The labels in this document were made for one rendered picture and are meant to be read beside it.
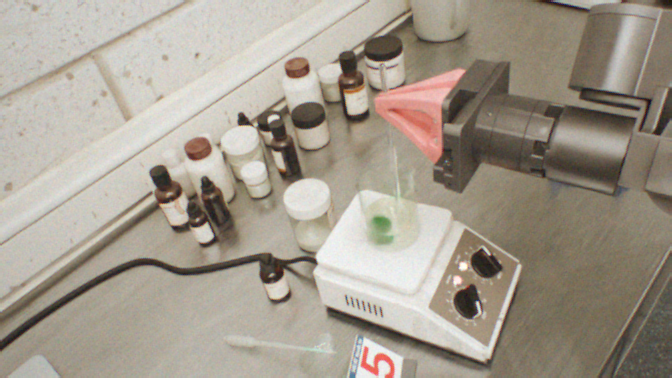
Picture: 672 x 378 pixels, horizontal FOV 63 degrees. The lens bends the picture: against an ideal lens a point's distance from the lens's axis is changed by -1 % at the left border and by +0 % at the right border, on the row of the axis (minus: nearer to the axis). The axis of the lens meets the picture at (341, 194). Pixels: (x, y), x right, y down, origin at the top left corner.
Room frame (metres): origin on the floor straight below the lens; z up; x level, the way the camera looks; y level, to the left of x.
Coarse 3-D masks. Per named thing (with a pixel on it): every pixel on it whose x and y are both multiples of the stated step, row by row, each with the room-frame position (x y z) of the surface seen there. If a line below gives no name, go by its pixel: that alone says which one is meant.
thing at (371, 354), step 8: (368, 344) 0.31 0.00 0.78; (368, 352) 0.30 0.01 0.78; (376, 352) 0.30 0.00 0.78; (384, 352) 0.30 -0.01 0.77; (360, 360) 0.29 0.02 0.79; (368, 360) 0.29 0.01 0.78; (376, 360) 0.29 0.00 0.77; (384, 360) 0.30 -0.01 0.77; (392, 360) 0.30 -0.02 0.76; (360, 368) 0.28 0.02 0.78; (368, 368) 0.29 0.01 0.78; (376, 368) 0.29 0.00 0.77; (384, 368) 0.29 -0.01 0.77; (392, 368) 0.29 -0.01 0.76; (360, 376) 0.28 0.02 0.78; (368, 376) 0.28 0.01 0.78; (376, 376) 0.28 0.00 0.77; (384, 376) 0.28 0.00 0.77; (392, 376) 0.28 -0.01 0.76
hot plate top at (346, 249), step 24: (360, 216) 0.44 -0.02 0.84; (432, 216) 0.42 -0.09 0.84; (336, 240) 0.41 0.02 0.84; (360, 240) 0.40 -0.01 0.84; (432, 240) 0.38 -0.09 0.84; (336, 264) 0.38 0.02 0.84; (360, 264) 0.37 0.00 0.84; (384, 264) 0.36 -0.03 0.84; (408, 264) 0.36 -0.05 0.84; (408, 288) 0.33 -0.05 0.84
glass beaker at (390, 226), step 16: (384, 160) 0.44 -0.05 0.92; (400, 160) 0.43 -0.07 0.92; (368, 176) 0.43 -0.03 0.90; (384, 176) 0.43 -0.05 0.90; (400, 176) 0.43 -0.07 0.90; (416, 176) 0.40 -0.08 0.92; (368, 192) 0.43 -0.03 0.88; (384, 192) 0.43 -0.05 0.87; (400, 192) 0.43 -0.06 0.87; (368, 208) 0.39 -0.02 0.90; (384, 208) 0.38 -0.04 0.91; (400, 208) 0.38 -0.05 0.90; (416, 208) 0.39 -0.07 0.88; (368, 224) 0.39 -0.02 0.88; (384, 224) 0.38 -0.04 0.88; (400, 224) 0.38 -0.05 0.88; (416, 224) 0.39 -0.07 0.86; (368, 240) 0.40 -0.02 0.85; (384, 240) 0.38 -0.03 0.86; (400, 240) 0.38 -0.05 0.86
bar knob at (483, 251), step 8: (480, 248) 0.37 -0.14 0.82; (472, 256) 0.37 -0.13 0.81; (480, 256) 0.37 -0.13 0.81; (488, 256) 0.36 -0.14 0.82; (472, 264) 0.37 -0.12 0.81; (480, 264) 0.37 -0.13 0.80; (488, 264) 0.36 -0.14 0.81; (496, 264) 0.36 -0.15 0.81; (480, 272) 0.36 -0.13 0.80; (488, 272) 0.36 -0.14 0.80; (496, 272) 0.35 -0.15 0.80
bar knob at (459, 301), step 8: (464, 288) 0.33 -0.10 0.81; (472, 288) 0.33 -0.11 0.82; (456, 296) 0.33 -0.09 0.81; (464, 296) 0.33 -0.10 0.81; (472, 296) 0.32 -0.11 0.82; (456, 304) 0.32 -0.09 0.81; (464, 304) 0.32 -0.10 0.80; (472, 304) 0.31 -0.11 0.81; (480, 304) 0.31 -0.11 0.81; (464, 312) 0.31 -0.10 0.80; (472, 312) 0.31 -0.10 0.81; (480, 312) 0.30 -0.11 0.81
